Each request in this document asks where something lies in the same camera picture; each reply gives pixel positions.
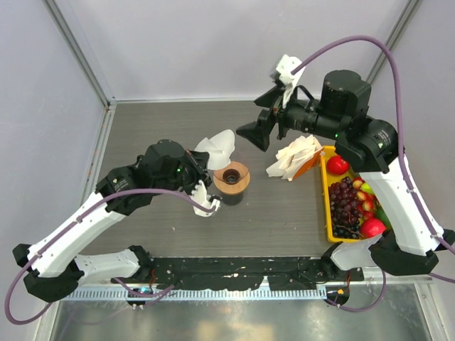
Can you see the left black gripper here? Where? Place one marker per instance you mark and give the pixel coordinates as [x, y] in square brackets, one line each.
[198, 161]

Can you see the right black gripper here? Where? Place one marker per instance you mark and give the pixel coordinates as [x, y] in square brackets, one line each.
[259, 131]

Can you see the white paper sheet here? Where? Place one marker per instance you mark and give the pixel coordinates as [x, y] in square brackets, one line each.
[220, 148]

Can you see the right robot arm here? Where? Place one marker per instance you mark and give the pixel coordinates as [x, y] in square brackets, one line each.
[371, 147]

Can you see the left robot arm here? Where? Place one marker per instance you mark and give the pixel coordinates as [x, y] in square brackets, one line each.
[55, 266]

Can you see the white coffee filter stack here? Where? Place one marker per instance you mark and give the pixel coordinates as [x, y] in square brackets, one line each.
[293, 156]

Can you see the red apple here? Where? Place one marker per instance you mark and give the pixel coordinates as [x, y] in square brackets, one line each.
[335, 165]

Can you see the yellow plastic tray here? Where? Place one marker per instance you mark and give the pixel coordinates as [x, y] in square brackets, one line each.
[327, 180]

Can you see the green pear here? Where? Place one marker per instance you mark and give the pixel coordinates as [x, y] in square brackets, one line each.
[367, 189]

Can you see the dark red grape bunch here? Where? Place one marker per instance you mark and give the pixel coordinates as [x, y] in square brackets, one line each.
[345, 214]

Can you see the small red cherries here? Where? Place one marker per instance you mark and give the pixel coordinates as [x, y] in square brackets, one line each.
[367, 204]

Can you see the dark green fruit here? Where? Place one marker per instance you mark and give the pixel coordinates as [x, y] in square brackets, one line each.
[381, 215]

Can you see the red pepper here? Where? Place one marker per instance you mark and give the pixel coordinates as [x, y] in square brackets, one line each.
[372, 227]

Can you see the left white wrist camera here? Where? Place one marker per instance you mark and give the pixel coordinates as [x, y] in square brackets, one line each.
[207, 205]

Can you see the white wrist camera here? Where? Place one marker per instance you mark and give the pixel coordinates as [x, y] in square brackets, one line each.
[286, 75]
[207, 205]

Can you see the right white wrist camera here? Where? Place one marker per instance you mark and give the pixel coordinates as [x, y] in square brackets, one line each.
[286, 75]

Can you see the white slotted cable duct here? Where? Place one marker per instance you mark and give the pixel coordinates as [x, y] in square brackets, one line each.
[116, 293]

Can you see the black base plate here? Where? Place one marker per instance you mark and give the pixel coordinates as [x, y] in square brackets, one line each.
[243, 273]

